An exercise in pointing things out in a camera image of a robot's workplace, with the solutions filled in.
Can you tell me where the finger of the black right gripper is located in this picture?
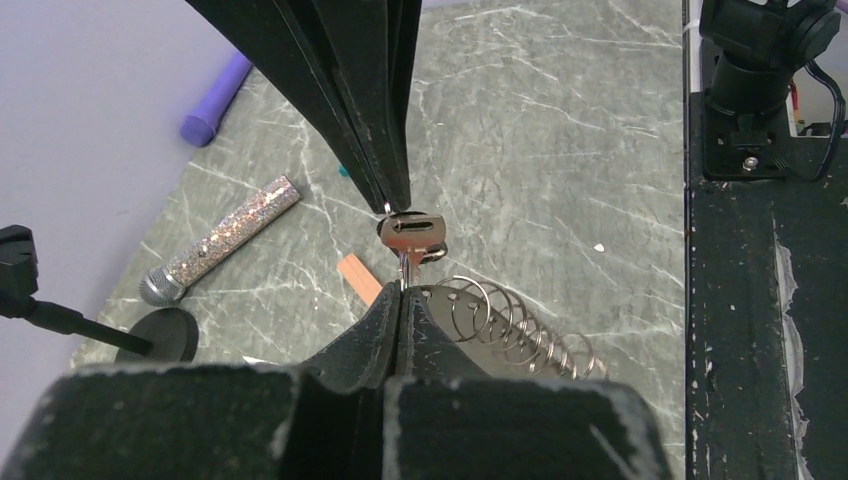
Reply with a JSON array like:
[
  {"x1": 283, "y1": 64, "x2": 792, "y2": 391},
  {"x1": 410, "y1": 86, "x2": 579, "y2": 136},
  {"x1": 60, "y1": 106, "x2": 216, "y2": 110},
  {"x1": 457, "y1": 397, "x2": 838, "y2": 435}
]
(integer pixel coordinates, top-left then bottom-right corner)
[
  {"x1": 189, "y1": 0, "x2": 387, "y2": 212},
  {"x1": 312, "y1": 1, "x2": 422, "y2": 212}
]

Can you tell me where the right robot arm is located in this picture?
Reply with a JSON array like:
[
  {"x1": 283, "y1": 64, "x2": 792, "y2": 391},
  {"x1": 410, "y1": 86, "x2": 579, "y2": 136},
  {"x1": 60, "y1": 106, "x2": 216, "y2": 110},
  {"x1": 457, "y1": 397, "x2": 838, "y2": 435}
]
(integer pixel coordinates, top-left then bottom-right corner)
[{"x1": 193, "y1": 1, "x2": 841, "y2": 214}]

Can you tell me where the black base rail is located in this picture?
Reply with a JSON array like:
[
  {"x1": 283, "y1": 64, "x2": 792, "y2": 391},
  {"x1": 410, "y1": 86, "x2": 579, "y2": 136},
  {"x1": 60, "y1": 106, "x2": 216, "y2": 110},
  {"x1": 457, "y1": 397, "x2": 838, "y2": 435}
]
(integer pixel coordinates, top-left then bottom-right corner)
[{"x1": 684, "y1": 93, "x2": 847, "y2": 479}]

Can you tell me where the purple microphone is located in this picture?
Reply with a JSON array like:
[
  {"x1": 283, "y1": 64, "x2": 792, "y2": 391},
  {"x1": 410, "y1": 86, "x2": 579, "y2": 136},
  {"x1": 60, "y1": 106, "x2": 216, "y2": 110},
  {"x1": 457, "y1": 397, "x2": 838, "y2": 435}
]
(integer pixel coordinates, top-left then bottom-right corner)
[{"x1": 179, "y1": 50, "x2": 253, "y2": 148}]

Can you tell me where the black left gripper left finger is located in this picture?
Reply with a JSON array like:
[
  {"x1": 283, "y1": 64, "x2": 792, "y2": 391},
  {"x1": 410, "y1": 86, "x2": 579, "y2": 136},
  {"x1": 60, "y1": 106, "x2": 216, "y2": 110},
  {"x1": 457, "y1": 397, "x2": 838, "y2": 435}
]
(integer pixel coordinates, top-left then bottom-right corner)
[{"x1": 301, "y1": 281, "x2": 402, "y2": 391}]

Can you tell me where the black key tag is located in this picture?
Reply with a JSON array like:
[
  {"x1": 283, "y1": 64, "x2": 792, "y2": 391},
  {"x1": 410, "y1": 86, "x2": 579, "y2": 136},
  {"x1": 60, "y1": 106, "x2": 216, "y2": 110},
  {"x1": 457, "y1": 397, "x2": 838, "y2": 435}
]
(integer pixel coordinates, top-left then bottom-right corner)
[{"x1": 377, "y1": 202, "x2": 448, "y2": 290}]

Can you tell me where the red handled key holder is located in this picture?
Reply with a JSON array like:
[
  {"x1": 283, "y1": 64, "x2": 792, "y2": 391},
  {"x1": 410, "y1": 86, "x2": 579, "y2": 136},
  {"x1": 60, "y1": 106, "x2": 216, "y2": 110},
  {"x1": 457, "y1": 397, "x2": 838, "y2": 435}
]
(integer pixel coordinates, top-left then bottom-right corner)
[{"x1": 421, "y1": 275, "x2": 609, "y2": 380}]

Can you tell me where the glitter silver microphone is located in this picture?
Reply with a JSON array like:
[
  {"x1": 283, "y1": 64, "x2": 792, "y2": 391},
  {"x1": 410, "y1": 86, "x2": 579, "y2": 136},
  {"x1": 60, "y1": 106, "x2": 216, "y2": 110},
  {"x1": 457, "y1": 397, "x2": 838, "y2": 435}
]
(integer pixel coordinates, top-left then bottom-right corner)
[{"x1": 139, "y1": 175, "x2": 301, "y2": 307}]

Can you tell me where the black microphone stand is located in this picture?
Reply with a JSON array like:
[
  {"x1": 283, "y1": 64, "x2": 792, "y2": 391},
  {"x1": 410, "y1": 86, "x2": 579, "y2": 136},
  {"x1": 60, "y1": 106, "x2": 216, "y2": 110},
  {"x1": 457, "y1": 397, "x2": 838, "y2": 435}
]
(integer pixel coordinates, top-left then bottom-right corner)
[{"x1": 0, "y1": 224, "x2": 200, "y2": 364}]

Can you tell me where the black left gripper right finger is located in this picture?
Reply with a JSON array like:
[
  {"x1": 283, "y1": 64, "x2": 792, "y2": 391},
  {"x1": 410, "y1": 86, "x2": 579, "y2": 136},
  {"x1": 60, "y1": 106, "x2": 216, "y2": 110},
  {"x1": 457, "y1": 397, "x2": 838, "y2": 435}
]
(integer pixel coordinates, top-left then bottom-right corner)
[{"x1": 396, "y1": 287, "x2": 489, "y2": 379}]

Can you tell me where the small wooden block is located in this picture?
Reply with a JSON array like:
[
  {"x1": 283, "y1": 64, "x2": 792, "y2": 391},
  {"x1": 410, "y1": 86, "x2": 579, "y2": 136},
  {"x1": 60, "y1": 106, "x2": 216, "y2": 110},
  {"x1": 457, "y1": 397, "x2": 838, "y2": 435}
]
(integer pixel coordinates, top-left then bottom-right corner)
[{"x1": 337, "y1": 253, "x2": 383, "y2": 307}]

